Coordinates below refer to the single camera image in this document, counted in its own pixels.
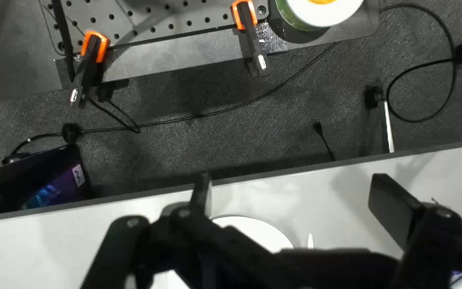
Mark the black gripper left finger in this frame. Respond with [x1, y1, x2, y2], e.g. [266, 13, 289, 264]
[80, 172, 276, 289]

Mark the long black floor cable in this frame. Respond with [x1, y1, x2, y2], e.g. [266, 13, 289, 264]
[0, 45, 345, 166]

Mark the silver tripod leg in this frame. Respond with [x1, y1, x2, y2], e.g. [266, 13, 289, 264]
[363, 84, 398, 156]

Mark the orange black bar clamp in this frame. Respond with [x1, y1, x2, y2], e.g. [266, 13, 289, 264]
[69, 29, 112, 106]
[230, 0, 270, 78]

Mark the looped black floor cable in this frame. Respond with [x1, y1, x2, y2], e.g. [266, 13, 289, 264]
[384, 4, 461, 126]

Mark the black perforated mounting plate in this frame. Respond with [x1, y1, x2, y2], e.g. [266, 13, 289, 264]
[37, 0, 382, 90]

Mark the green white round container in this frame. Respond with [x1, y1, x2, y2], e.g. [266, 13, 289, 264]
[268, 0, 366, 45]

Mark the short black floor cable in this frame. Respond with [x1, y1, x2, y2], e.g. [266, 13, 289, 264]
[311, 121, 337, 163]

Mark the white round plate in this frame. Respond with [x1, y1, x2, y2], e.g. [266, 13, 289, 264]
[209, 214, 297, 254]

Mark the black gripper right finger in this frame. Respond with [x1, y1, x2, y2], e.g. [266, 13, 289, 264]
[368, 172, 462, 289]

